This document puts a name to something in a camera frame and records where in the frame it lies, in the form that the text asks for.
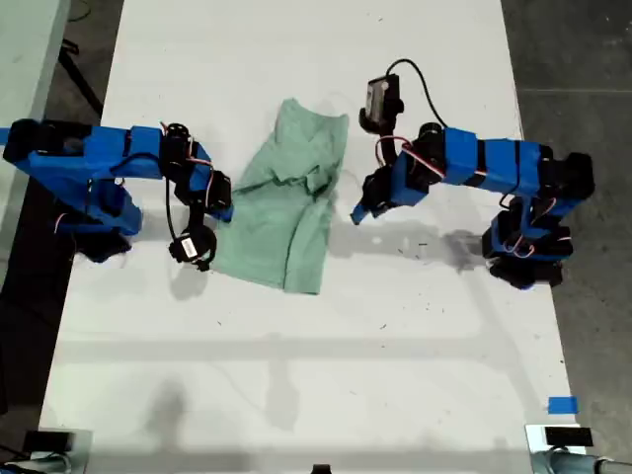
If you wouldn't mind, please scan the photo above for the pale green t-shirt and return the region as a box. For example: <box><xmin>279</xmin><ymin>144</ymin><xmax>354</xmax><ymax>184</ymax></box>
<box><xmin>209</xmin><ymin>97</ymin><xmax>351</xmax><ymax>296</ymax></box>

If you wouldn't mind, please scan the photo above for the black stand leg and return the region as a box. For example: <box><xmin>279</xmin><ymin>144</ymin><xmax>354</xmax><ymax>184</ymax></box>
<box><xmin>57</xmin><ymin>41</ymin><xmax>105</xmax><ymax>119</ymax></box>

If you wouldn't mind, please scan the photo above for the pale side table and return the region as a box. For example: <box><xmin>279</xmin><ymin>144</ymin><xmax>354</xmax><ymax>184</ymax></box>
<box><xmin>0</xmin><ymin>0</ymin><xmax>73</xmax><ymax>292</ymax></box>

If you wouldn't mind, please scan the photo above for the blue tape strip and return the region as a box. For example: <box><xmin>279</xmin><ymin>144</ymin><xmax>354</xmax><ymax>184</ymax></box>
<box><xmin>547</xmin><ymin>396</ymin><xmax>580</xmax><ymax>415</ymax></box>

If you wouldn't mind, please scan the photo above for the white plate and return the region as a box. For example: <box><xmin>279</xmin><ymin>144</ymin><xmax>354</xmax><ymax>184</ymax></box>
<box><xmin>524</xmin><ymin>423</ymin><xmax>589</xmax><ymax>456</ymax></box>

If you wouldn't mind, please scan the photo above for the small black box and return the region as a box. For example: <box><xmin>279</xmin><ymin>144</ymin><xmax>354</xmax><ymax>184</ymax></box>
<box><xmin>544</xmin><ymin>427</ymin><xmax>593</xmax><ymax>448</ymax></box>
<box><xmin>23</xmin><ymin>430</ymin><xmax>75</xmax><ymax>451</ymax></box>

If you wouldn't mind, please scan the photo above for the black camera mount stalk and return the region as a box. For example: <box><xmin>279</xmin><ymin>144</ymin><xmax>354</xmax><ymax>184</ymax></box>
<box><xmin>357</xmin><ymin>108</ymin><xmax>397</xmax><ymax>149</ymax></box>
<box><xmin>185</xmin><ymin>204</ymin><xmax>219</xmax><ymax>273</ymax></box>

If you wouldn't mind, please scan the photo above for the black camera box white label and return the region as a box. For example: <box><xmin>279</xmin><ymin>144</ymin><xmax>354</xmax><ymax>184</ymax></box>
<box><xmin>168</xmin><ymin>235</ymin><xmax>199</xmax><ymax>264</ymax></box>

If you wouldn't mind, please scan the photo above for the black camera cable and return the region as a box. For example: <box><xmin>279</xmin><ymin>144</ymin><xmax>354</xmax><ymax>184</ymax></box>
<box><xmin>384</xmin><ymin>58</ymin><xmax>451</xmax><ymax>130</ymax></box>
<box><xmin>165</xmin><ymin>177</ymin><xmax>180</xmax><ymax>244</ymax></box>

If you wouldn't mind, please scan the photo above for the black and grey camera box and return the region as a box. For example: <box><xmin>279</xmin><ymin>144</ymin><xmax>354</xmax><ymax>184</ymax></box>
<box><xmin>364</xmin><ymin>74</ymin><xmax>404</xmax><ymax>124</ymax></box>

